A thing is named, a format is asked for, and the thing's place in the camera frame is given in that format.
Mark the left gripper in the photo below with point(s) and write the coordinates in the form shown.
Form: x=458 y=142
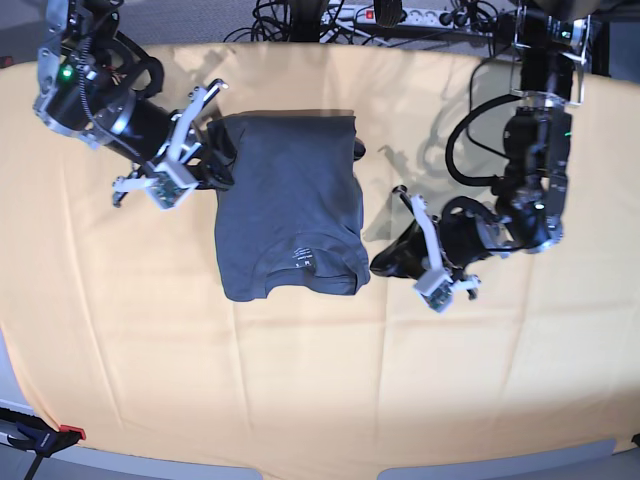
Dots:
x=466 y=232

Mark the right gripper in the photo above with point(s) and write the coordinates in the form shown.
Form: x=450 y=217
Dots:
x=144 y=132

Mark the blue-grey T-shirt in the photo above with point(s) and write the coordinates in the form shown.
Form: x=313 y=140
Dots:
x=295 y=212

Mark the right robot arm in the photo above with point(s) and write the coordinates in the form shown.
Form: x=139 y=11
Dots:
x=96 y=85

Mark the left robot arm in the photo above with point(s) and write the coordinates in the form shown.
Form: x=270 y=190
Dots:
x=530 y=194

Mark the black pole base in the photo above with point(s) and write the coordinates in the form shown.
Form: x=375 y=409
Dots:
x=305 y=20

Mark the white power strip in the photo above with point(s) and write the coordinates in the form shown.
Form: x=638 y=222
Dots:
x=413 y=21

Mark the blue bar clamp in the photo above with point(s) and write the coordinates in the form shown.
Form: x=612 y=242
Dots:
x=28 y=433

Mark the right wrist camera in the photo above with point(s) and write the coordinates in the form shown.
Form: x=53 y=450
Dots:
x=171 y=184

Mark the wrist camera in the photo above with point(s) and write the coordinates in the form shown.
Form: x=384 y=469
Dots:
x=435 y=288
x=171 y=184

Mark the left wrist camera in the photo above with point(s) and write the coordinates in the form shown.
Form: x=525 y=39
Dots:
x=435 y=288

